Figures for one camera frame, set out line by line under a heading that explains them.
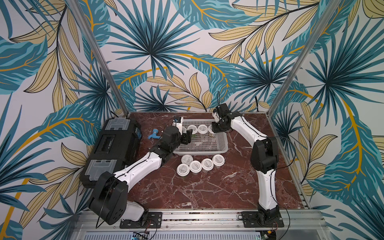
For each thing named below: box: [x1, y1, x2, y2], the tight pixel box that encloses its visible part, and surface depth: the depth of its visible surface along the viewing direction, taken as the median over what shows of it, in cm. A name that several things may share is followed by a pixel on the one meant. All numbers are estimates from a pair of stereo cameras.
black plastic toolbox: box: [79, 117, 142, 188], surface depth 83 cm
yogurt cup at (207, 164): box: [201, 158, 214, 173], surface depth 87 cm
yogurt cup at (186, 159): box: [181, 154, 194, 166], surface depth 90 cm
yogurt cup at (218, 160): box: [212, 154, 225, 167], surface depth 89 cm
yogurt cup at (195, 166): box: [189, 160, 202, 173], surface depth 86 cm
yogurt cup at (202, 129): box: [197, 124, 208, 135], surface depth 102 cm
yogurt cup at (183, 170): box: [176, 163, 190, 177], surface depth 85 cm
